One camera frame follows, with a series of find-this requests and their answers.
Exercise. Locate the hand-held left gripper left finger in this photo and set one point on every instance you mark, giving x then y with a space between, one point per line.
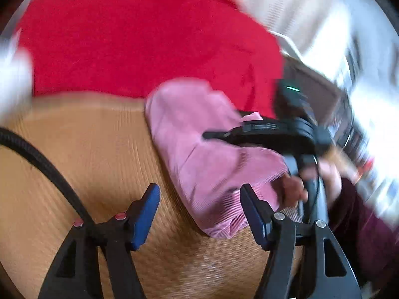
145 215

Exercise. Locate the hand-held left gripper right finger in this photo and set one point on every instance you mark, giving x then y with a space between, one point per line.
254 215

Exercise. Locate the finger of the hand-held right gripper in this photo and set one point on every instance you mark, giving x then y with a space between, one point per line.
224 135

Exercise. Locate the pink jacket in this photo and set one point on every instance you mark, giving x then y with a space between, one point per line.
193 162

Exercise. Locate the person's right hand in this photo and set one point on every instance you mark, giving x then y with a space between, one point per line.
291 190

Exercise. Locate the woven bamboo mat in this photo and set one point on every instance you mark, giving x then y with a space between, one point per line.
78 149

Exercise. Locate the beige dotted cover cloth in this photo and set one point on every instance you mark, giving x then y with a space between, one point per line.
280 3

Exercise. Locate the red blanket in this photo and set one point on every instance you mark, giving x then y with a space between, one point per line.
124 43

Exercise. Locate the white quilted pillow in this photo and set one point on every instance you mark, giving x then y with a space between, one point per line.
12 78

